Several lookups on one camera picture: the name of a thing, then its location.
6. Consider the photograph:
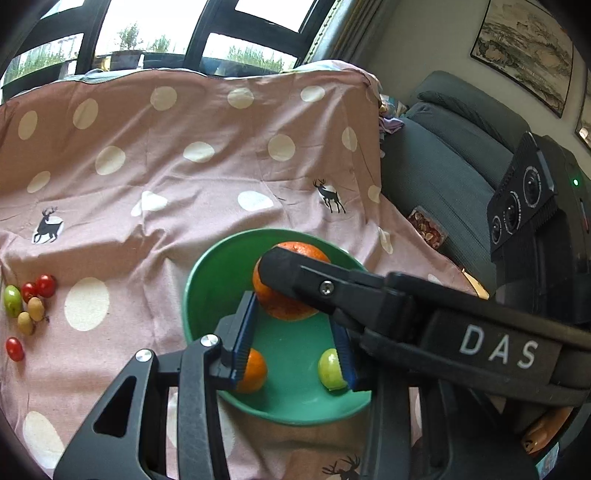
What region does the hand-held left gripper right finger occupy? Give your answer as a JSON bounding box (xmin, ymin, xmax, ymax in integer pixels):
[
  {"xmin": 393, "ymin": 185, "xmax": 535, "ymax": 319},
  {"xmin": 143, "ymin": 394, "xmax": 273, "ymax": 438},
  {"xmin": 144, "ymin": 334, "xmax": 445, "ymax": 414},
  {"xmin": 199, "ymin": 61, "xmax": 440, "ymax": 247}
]
[{"xmin": 330, "ymin": 318, "xmax": 539, "ymax": 480}]

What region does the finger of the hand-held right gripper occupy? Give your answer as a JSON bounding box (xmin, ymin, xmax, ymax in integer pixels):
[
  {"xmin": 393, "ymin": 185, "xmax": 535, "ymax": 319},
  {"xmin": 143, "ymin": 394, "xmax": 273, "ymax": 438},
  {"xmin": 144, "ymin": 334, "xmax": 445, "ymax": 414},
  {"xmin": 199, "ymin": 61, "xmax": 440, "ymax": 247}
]
[{"xmin": 259, "ymin": 247, "xmax": 402, "ymax": 329}]

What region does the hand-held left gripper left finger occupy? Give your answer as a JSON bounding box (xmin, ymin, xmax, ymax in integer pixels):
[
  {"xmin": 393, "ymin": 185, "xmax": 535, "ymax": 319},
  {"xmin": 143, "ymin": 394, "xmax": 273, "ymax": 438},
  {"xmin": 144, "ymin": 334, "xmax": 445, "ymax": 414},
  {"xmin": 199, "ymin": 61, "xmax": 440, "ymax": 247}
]
[{"xmin": 53, "ymin": 291, "xmax": 259, "ymax": 480}]

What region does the yellow-green oval fruit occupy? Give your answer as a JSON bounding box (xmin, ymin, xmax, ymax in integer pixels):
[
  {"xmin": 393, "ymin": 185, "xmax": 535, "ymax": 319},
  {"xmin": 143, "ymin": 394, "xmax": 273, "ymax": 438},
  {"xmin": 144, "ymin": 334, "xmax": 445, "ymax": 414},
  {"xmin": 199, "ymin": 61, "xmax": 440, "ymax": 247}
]
[{"xmin": 318, "ymin": 348, "xmax": 348, "ymax": 392}]

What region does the orange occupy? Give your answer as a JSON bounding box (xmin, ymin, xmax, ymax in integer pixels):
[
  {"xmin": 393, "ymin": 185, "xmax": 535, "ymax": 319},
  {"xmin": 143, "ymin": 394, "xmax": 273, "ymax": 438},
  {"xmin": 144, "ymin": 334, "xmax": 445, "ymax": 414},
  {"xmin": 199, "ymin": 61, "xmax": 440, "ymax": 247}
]
[
  {"xmin": 235, "ymin": 348, "xmax": 269, "ymax": 394},
  {"xmin": 252, "ymin": 241, "xmax": 332, "ymax": 321}
]

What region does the green bowl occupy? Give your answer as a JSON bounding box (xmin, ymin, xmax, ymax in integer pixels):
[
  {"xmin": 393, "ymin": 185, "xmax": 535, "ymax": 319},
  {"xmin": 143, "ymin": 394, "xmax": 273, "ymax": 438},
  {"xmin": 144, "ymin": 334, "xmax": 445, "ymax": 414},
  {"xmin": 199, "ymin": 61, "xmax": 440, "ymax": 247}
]
[{"xmin": 183, "ymin": 228, "xmax": 374, "ymax": 426}]

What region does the green oval fruit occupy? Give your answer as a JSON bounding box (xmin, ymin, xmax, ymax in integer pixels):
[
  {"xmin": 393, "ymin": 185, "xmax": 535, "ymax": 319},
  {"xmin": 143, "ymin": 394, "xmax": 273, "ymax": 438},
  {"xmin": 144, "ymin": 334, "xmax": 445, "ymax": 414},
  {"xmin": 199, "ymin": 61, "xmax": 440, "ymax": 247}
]
[{"xmin": 4, "ymin": 285, "xmax": 23, "ymax": 317}]

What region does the person's right hand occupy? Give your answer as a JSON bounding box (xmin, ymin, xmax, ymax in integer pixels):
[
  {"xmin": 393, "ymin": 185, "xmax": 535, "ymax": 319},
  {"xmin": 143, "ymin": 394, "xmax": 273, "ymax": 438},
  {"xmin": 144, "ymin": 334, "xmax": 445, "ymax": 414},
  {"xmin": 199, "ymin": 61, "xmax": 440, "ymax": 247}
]
[{"xmin": 521, "ymin": 406, "xmax": 573, "ymax": 457}]

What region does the clear snack packet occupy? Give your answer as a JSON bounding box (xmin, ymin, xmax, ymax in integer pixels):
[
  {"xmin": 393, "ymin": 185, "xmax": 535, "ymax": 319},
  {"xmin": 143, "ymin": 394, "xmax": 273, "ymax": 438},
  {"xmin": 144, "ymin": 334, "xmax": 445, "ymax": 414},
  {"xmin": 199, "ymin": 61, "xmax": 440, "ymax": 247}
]
[{"xmin": 409, "ymin": 208, "xmax": 448, "ymax": 250}]

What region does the pink polka dot blanket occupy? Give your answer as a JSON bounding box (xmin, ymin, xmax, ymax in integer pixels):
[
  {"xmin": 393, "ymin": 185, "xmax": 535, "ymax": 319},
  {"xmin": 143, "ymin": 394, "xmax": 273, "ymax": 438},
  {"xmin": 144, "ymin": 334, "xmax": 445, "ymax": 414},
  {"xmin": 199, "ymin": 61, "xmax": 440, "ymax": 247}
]
[{"xmin": 0, "ymin": 60, "xmax": 490, "ymax": 480}]

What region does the grey sofa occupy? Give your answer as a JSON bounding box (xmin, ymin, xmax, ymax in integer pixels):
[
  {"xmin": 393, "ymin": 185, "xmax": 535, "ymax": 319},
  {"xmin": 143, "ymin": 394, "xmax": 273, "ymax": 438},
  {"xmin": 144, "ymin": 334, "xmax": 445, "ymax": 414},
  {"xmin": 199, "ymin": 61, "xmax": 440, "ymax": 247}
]
[{"xmin": 381, "ymin": 70, "xmax": 536, "ymax": 296}]

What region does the crumpled pale cloth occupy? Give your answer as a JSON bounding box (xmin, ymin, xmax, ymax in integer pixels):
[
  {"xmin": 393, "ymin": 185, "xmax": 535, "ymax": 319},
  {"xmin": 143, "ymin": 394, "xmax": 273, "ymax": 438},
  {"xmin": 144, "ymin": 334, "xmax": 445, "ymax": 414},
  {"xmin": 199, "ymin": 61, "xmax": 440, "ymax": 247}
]
[{"xmin": 379, "ymin": 95, "xmax": 409, "ymax": 134}]

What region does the framed landscape painting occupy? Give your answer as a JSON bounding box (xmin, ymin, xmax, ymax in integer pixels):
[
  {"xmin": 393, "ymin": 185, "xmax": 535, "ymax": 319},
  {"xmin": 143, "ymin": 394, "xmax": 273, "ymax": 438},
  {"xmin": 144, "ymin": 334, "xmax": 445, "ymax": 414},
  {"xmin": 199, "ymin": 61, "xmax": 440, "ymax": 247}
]
[{"xmin": 471, "ymin": 0, "xmax": 575, "ymax": 118}]

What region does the black framed window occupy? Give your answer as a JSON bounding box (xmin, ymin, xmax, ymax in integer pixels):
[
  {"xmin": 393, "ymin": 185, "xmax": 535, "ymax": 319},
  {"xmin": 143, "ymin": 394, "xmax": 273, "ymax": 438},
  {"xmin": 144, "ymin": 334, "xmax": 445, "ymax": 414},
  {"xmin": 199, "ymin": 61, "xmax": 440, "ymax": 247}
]
[{"xmin": 0, "ymin": 0, "xmax": 338, "ymax": 102}]

